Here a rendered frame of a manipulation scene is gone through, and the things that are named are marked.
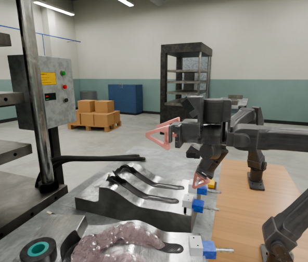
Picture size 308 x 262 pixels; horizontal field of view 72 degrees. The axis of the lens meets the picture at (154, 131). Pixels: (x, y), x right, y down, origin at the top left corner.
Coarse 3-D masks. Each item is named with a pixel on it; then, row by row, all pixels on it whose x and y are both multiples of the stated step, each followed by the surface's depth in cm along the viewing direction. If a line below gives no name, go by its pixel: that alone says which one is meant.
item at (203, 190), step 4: (192, 180) 91; (196, 180) 91; (188, 184) 88; (196, 184) 88; (188, 188) 88; (192, 188) 88; (200, 188) 87; (204, 188) 87; (192, 192) 88; (196, 192) 87; (200, 192) 87; (204, 192) 87; (216, 192) 86; (220, 192) 86
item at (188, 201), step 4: (184, 196) 80; (188, 196) 80; (192, 196) 80; (184, 200) 78; (188, 200) 78; (192, 200) 79; (196, 200) 80; (200, 200) 80; (184, 204) 78; (188, 204) 78; (192, 204) 78; (196, 204) 78; (200, 204) 78; (196, 208) 77; (200, 208) 77; (204, 208) 78; (208, 208) 77; (212, 208) 77; (216, 208) 77; (200, 212) 77
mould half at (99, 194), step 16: (128, 176) 94; (96, 192) 94; (112, 192) 83; (128, 192) 85; (144, 192) 89; (160, 192) 89; (176, 192) 88; (80, 208) 91; (96, 208) 88; (112, 208) 85; (128, 208) 82; (144, 208) 79; (160, 208) 78; (176, 208) 77; (192, 208) 77; (160, 224) 79; (176, 224) 76; (192, 224) 78
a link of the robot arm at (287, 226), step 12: (300, 204) 55; (276, 216) 60; (288, 216) 56; (300, 216) 54; (264, 228) 61; (276, 228) 57; (288, 228) 55; (300, 228) 55; (264, 240) 59; (288, 240) 56
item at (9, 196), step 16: (0, 176) 126; (16, 176) 126; (0, 192) 108; (16, 192) 108; (32, 192) 108; (64, 192) 114; (0, 208) 95; (16, 208) 95; (32, 208) 96; (0, 224) 85; (16, 224) 89
